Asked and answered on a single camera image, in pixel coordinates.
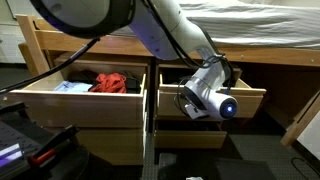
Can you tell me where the wooden drawer holding blue cloth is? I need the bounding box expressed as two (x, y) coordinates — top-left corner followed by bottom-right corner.
(155, 64), (268, 122)

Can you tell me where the red crumpled cloth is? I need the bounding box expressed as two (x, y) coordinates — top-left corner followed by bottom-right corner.
(88, 72), (129, 95)

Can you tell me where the plain wooden drawer front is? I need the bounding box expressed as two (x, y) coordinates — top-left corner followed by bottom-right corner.
(74, 127), (147, 166)

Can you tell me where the wooden drawer holding red cloth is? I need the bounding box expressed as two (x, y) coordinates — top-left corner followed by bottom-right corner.
(0, 61), (150, 130)

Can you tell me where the light blue folded cloth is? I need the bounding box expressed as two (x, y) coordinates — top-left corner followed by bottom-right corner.
(53, 80), (94, 94)

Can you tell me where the orange black bar clamp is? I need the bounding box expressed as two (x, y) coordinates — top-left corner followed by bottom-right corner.
(27, 123), (80, 167)

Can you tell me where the wooden desk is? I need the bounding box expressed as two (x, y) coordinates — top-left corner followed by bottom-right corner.
(279, 89), (320, 148)

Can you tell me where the white panelled cabinet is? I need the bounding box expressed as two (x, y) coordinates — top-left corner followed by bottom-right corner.
(0, 21), (28, 64)

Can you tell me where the aluminium extrusion bar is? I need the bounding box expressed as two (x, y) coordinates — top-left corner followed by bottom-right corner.
(0, 143), (26, 168)

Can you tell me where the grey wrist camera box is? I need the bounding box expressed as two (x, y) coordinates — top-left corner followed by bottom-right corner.
(184, 103), (209, 120)

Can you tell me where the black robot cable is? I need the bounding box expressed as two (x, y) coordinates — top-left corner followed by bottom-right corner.
(0, 0), (235, 118)

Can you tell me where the black floor cable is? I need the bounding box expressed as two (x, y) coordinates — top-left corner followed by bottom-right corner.
(289, 156), (320, 180)

